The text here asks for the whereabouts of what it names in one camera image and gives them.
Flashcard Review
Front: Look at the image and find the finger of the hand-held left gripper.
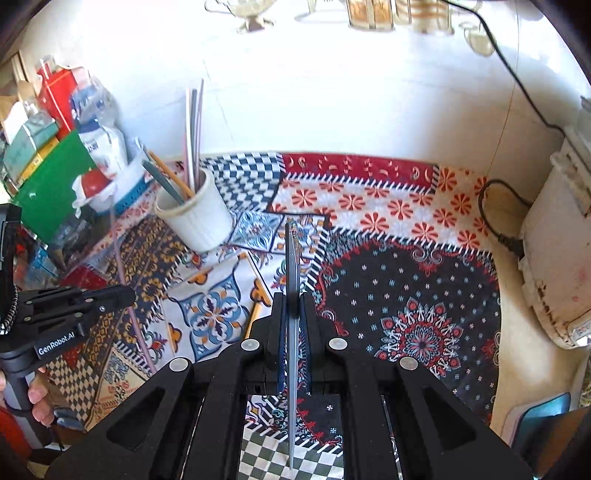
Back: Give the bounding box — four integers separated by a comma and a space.
23, 284, 137, 308
27, 302, 134, 334

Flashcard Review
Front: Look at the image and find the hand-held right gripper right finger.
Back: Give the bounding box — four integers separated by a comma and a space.
299, 294, 535, 480

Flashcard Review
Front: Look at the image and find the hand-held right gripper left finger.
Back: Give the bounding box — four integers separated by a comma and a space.
46, 292, 289, 480

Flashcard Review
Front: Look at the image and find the white utensil holder cup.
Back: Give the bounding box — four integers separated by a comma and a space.
154, 166, 234, 254

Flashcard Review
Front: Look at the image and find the green chopstick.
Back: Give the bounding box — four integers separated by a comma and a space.
141, 159, 186, 205

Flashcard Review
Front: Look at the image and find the person's left hand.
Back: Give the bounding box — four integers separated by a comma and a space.
27, 367, 55, 424

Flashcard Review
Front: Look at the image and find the white and red plastic bag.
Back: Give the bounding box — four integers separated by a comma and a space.
71, 166, 121, 213

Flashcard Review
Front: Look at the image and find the green plastic board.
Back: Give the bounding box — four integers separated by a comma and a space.
11, 129, 100, 243

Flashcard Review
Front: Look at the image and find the grey teal cardboard box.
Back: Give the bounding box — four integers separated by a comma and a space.
0, 111, 61, 181

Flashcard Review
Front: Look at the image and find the patchwork patterned tablecloth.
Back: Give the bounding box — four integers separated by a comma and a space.
44, 150, 504, 480

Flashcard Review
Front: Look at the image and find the white plastic packet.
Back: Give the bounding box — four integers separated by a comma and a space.
69, 76, 130, 181

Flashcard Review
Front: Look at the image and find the pale pink chopstick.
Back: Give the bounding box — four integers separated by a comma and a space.
185, 89, 194, 185

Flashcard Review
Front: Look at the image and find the red carton box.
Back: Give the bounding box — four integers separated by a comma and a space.
36, 67, 79, 134

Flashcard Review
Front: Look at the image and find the teal plastic object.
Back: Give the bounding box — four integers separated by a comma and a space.
508, 392, 573, 462

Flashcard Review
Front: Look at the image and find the white rice cooker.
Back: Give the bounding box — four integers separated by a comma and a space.
517, 97, 591, 349

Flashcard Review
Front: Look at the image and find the glass footed bowl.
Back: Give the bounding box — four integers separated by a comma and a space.
205, 0, 278, 33

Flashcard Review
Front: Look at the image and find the small glass cup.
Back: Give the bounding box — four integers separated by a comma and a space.
462, 21, 497, 58

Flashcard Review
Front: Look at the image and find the patterned glass jar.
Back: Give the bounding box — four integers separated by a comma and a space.
397, 0, 455, 35

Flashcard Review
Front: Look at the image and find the black power cable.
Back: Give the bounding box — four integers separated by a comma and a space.
441, 0, 566, 260

